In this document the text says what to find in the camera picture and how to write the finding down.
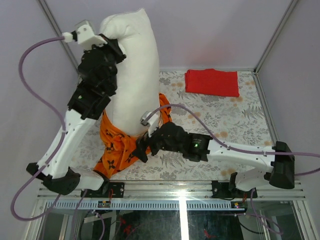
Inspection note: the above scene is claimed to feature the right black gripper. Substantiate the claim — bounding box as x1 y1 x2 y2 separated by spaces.
131 121 184 162

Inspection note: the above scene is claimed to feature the red folded cloth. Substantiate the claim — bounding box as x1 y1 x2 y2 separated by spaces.
184 68 240 98

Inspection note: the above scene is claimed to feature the orange patterned pillowcase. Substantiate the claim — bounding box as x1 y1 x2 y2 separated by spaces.
93 92 170 178

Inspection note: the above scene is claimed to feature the white pillow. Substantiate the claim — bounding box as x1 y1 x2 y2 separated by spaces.
100 8 160 136

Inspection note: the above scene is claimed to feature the floral table mat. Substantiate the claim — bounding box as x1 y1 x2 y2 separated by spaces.
54 71 287 181

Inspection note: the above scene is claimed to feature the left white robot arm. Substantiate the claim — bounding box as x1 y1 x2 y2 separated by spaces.
26 34 126 198

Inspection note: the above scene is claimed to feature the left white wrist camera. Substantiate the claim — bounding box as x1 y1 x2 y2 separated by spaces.
62 20 108 51

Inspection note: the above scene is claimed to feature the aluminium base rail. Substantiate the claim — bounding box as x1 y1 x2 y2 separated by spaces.
37 179 305 211

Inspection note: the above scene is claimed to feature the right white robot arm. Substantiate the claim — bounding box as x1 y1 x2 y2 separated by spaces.
132 122 295 198

